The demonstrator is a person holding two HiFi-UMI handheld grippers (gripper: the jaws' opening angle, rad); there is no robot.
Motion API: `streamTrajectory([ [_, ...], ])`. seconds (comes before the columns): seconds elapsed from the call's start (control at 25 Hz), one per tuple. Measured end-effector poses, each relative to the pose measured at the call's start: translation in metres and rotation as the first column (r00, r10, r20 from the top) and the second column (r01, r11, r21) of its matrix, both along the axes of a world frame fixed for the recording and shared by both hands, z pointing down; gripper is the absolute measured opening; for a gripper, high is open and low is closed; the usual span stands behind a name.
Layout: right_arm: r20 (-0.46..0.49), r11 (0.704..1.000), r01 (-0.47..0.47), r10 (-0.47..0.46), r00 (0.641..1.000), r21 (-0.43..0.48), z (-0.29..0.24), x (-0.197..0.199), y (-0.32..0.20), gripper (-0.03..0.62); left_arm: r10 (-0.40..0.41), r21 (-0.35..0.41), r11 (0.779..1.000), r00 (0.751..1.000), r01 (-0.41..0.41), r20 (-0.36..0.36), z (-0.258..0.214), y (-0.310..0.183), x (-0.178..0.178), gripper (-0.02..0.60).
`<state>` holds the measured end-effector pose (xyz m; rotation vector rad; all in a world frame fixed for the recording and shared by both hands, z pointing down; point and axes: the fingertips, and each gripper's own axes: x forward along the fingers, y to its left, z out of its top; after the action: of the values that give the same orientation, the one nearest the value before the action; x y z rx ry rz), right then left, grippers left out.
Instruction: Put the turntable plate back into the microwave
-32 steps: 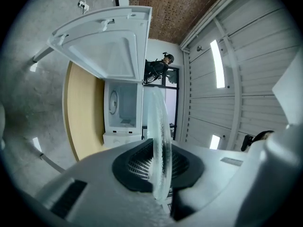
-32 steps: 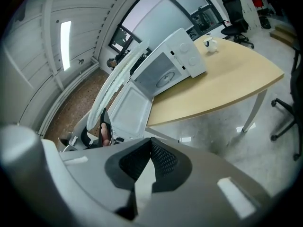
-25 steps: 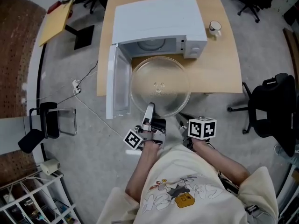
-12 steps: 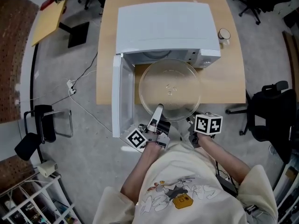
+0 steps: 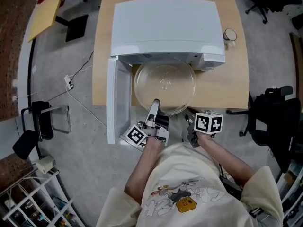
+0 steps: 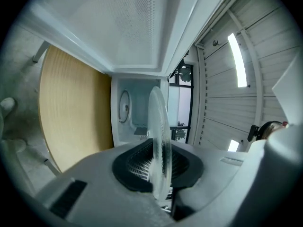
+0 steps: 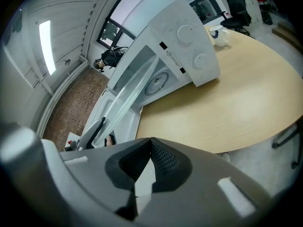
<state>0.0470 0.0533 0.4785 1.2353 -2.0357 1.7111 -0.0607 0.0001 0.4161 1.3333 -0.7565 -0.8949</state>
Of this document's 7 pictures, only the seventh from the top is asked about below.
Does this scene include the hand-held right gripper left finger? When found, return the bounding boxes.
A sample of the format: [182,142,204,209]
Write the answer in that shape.
[58,137,152,227]

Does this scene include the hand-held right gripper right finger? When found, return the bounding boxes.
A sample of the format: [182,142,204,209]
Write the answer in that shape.
[141,137,286,227]

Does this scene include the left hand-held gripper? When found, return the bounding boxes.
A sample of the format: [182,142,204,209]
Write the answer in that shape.
[63,116,117,152]

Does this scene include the clear glass turntable plate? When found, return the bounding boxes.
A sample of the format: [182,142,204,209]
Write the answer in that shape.
[94,54,160,147]

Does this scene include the white microwave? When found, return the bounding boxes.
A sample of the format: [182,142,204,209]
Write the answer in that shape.
[83,0,221,149]

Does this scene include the white ceiling pipes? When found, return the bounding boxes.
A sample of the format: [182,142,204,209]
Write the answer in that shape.
[37,54,89,138]

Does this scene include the grey metal furniture leg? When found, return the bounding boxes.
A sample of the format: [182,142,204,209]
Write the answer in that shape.
[271,123,303,170]

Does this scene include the long ceiling light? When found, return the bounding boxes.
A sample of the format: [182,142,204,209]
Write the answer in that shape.
[38,20,57,76]

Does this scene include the dark framed window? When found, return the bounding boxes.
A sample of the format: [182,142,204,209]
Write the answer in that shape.
[96,0,222,50]

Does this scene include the white mug with blue pattern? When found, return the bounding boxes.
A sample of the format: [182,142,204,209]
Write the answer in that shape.
[208,25,232,48]

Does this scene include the black office chair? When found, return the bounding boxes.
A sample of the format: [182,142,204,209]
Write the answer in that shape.
[219,0,253,36]

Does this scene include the white microwave roller ring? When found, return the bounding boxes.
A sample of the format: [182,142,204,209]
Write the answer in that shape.
[143,70,170,96]

